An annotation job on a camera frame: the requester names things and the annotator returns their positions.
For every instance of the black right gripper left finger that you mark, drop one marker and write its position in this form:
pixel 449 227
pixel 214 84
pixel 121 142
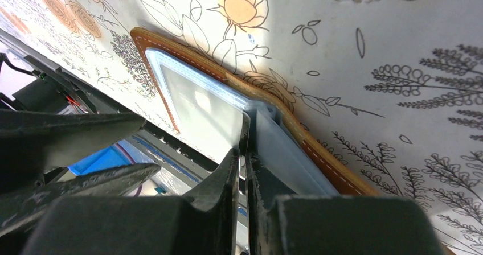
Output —
pixel 201 221

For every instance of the black VIP credit card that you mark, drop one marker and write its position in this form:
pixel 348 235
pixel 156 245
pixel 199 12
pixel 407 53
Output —
pixel 242 239

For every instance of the blue plastic bin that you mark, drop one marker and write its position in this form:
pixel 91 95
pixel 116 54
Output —
pixel 110 157

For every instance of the floral patterned table cloth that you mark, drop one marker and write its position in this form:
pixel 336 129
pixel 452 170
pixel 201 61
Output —
pixel 385 95

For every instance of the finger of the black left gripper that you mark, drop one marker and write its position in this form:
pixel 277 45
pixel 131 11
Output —
pixel 31 141
pixel 22 208

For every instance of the brown leather card holder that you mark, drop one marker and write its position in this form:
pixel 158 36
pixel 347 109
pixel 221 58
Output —
pixel 208 106

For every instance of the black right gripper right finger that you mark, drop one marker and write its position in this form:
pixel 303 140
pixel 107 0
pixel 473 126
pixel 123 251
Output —
pixel 282 222

